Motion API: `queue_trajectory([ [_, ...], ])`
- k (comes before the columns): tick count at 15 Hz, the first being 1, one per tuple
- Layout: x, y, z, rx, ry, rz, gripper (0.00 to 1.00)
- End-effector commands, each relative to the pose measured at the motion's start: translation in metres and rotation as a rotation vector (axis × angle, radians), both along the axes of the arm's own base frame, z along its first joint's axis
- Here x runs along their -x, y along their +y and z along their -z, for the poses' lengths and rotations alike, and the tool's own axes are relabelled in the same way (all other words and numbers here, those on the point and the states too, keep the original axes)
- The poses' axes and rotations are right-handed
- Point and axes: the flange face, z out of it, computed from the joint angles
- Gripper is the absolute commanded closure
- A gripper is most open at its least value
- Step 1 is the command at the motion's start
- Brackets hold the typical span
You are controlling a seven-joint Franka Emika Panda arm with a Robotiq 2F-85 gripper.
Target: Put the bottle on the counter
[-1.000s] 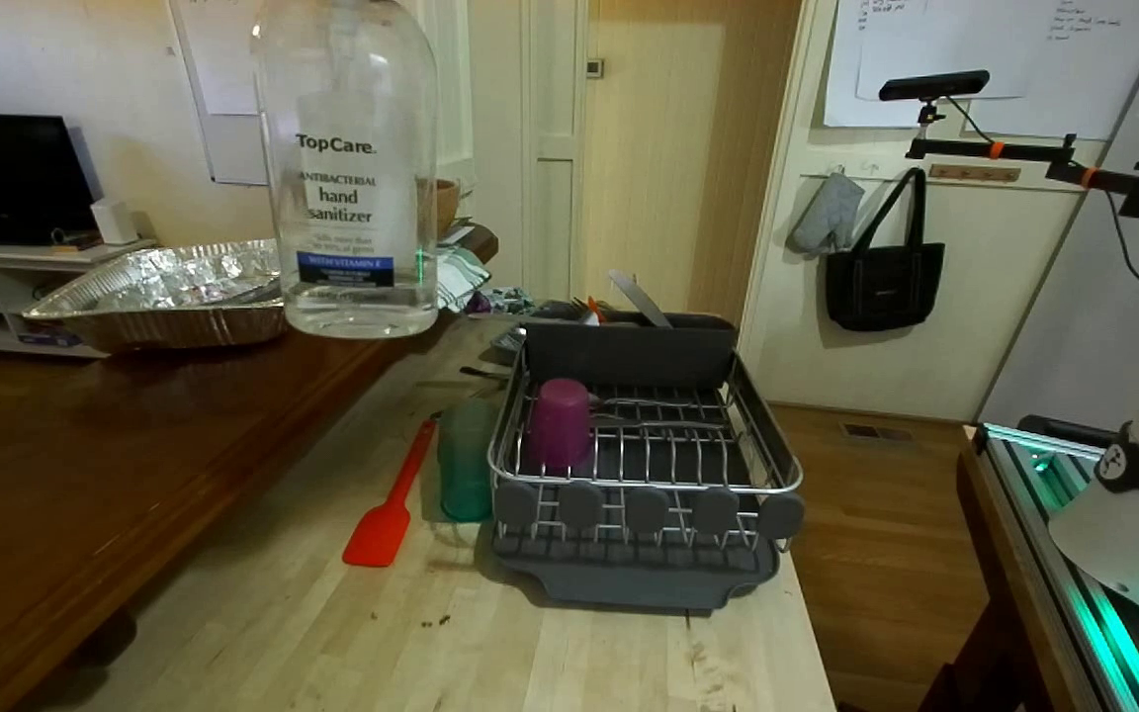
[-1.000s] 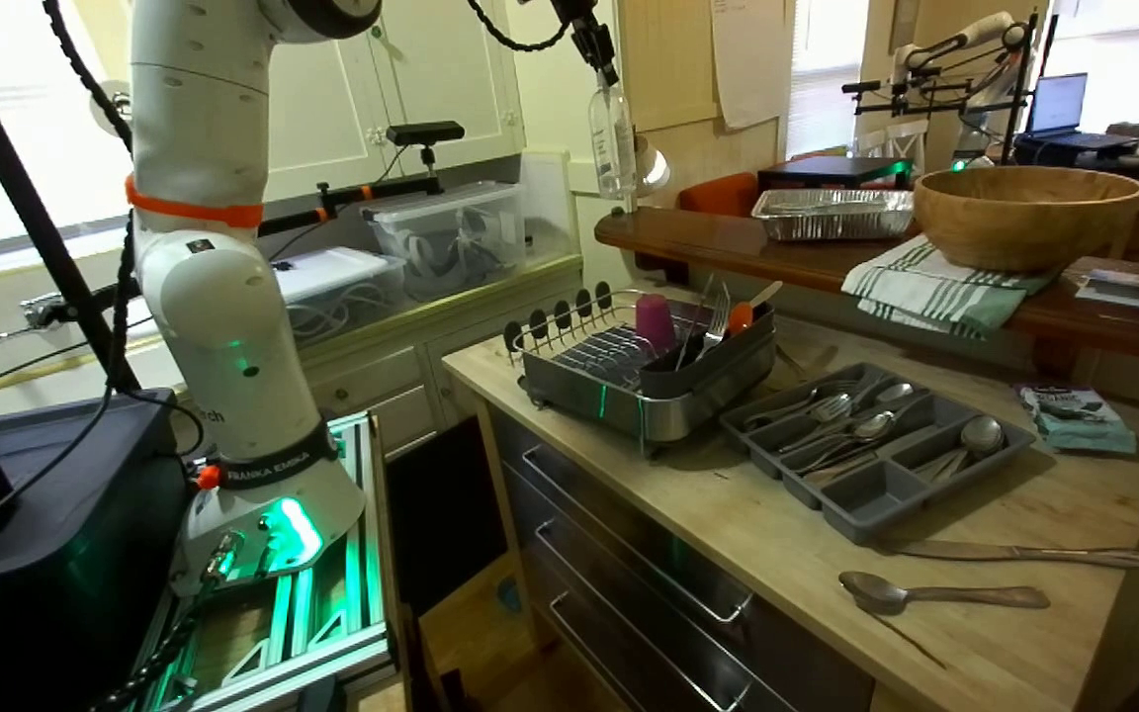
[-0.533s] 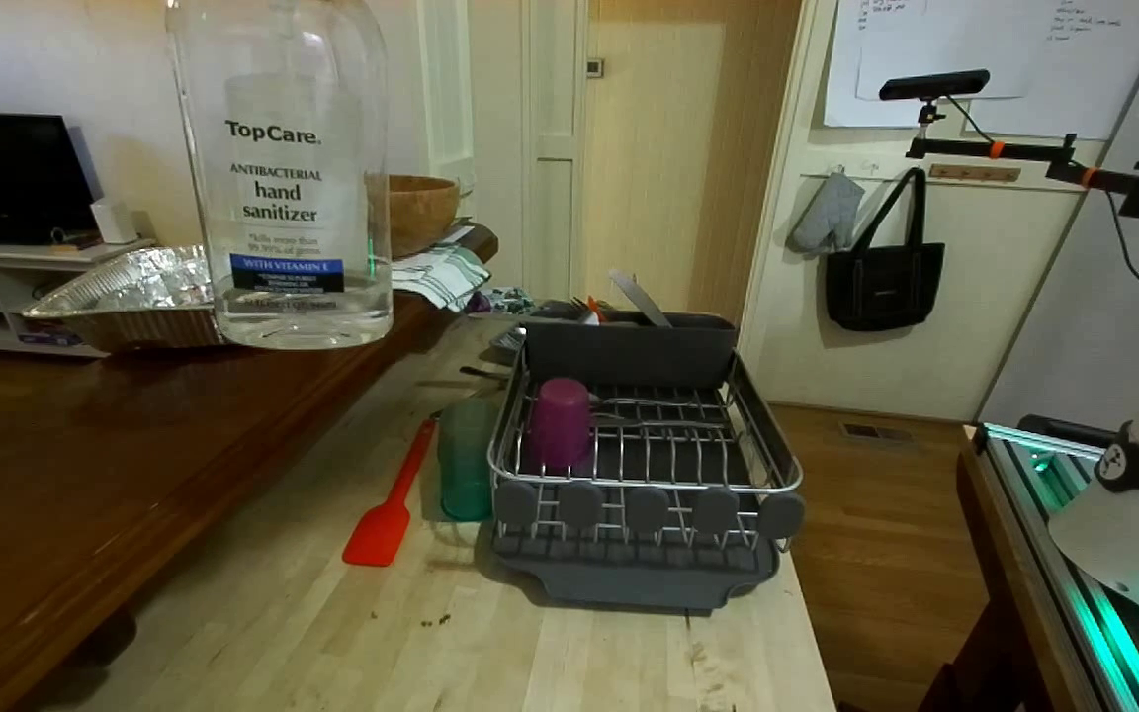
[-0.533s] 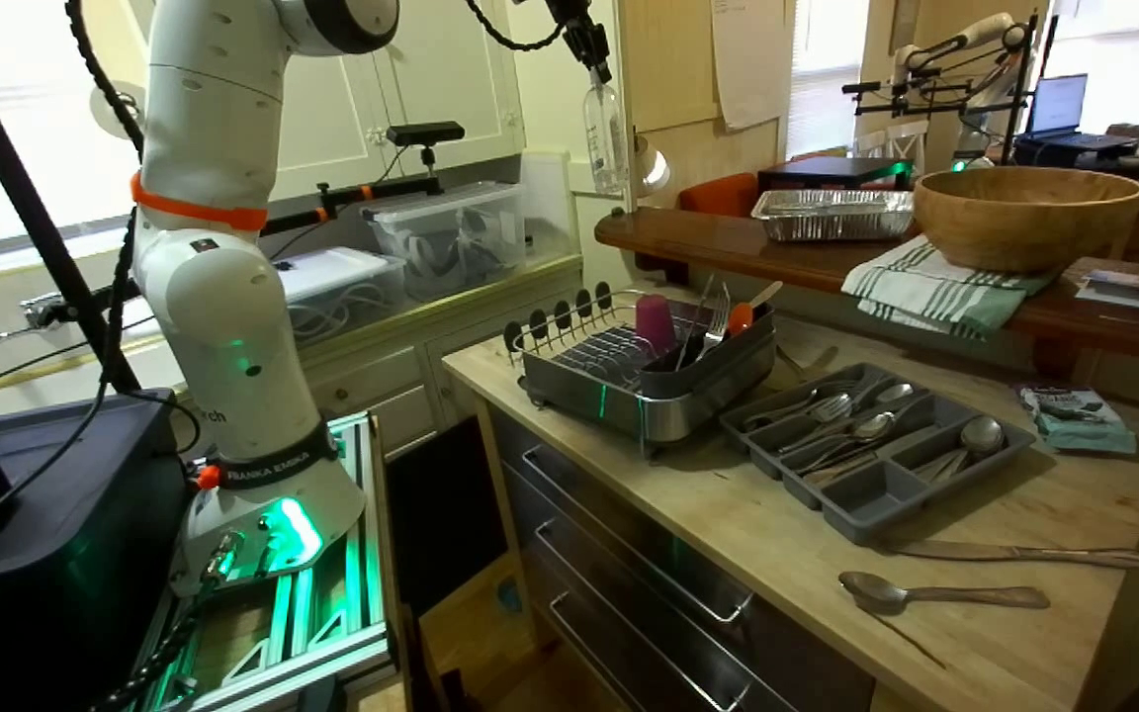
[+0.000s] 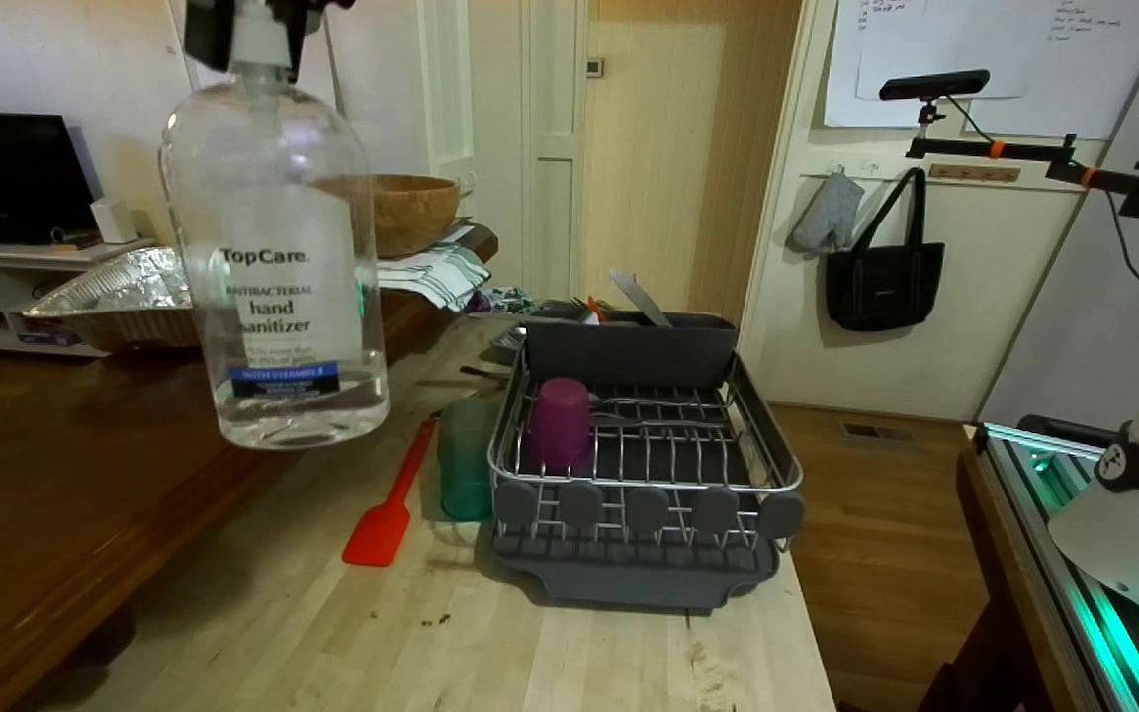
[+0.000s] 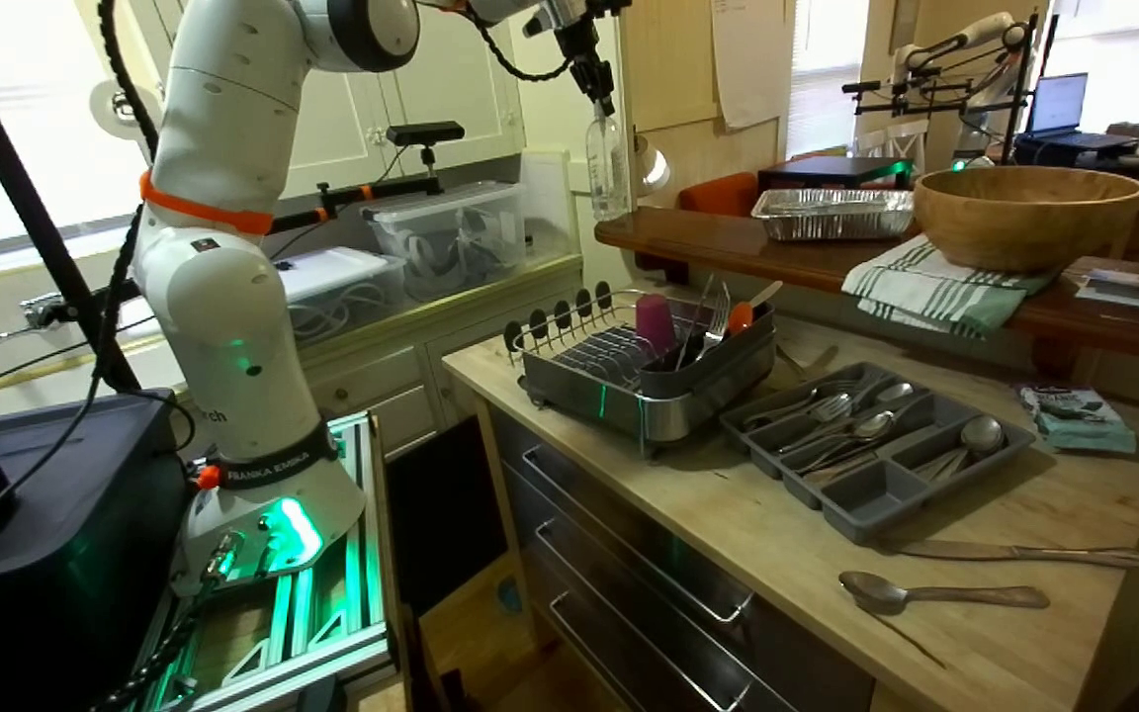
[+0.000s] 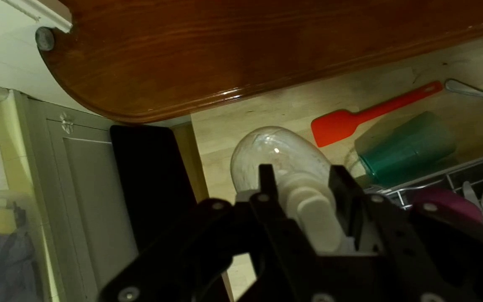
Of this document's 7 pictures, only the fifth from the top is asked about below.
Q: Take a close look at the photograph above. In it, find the clear hand sanitizer pump bottle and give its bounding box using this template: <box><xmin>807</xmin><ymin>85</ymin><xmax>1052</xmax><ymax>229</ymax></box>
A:
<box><xmin>157</xmin><ymin>0</ymin><xmax>393</xmax><ymax>454</ymax></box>

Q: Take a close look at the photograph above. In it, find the aluminium robot base platform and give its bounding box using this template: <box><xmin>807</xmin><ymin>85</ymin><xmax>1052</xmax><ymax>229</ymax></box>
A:
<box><xmin>957</xmin><ymin>421</ymin><xmax>1139</xmax><ymax>712</ymax></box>

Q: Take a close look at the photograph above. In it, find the wooden salad bowl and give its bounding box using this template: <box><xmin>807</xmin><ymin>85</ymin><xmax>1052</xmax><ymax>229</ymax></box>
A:
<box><xmin>369</xmin><ymin>176</ymin><xmax>465</xmax><ymax>260</ymax></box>

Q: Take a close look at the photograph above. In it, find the black monitor screen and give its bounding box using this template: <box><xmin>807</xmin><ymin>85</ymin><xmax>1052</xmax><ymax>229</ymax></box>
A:
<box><xmin>0</xmin><ymin>111</ymin><xmax>106</xmax><ymax>250</ymax></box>

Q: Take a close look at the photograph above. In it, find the green striped dish towel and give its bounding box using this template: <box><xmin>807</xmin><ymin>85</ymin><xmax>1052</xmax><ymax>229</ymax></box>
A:
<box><xmin>377</xmin><ymin>240</ymin><xmax>493</xmax><ymax>318</ymax></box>

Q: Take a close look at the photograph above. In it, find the aluminium foil baking tray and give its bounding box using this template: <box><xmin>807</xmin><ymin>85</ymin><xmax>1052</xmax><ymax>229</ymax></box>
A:
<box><xmin>24</xmin><ymin>247</ymin><xmax>204</xmax><ymax>354</ymax></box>

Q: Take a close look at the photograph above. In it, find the silver flat utensil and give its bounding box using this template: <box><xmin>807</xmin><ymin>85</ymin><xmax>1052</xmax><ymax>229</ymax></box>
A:
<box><xmin>604</xmin><ymin>271</ymin><xmax>675</xmax><ymax>331</ymax></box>

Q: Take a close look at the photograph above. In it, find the green plastic cup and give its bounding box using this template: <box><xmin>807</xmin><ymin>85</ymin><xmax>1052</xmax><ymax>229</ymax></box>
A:
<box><xmin>434</xmin><ymin>397</ymin><xmax>506</xmax><ymax>528</ymax></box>

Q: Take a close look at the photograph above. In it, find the purple plastic cup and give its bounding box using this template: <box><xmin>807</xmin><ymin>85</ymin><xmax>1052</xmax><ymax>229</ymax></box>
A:
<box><xmin>521</xmin><ymin>375</ymin><xmax>599</xmax><ymax>479</ymax></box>

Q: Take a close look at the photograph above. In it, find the dark wooden table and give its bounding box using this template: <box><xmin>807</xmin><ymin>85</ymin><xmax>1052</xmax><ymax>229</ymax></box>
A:
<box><xmin>0</xmin><ymin>289</ymin><xmax>455</xmax><ymax>712</ymax></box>

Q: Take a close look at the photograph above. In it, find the red silicone spatula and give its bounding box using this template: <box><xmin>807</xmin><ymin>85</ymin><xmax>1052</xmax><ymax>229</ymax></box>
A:
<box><xmin>340</xmin><ymin>410</ymin><xmax>442</xmax><ymax>570</ymax></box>

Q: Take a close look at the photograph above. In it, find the grey oven mitt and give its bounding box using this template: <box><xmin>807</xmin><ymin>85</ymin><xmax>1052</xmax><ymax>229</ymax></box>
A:
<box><xmin>783</xmin><ymin>170</ymin><xmax>866</xmax><ymax>258</ymax></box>

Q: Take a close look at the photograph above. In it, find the grey dish drying rack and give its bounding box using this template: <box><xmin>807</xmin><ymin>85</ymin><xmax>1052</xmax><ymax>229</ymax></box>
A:
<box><xmin>484</xmin><ymin>314</ymin><xmax>811</xmax><ymax>619</ymax></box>

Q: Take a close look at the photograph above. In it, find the black tote bag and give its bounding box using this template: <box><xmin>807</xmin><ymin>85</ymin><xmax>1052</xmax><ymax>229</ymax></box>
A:
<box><xmin>821</xmin><ymin>168</ymin><xmax>948</xmax><ymax>331</ymax></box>

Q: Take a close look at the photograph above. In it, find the black stereo camera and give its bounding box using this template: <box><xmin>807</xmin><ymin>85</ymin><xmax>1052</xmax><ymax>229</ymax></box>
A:
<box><xmin>878</xmin><ymin>68</ymin><xmax>993</xmax><ymax>109</ymax></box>

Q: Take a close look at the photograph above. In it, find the black camera mount rod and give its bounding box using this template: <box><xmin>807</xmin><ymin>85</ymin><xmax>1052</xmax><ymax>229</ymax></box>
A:
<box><xmin>904</xmin><ymin>98</ymin><xmax>1139</xmax><ymax>221</ymax></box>

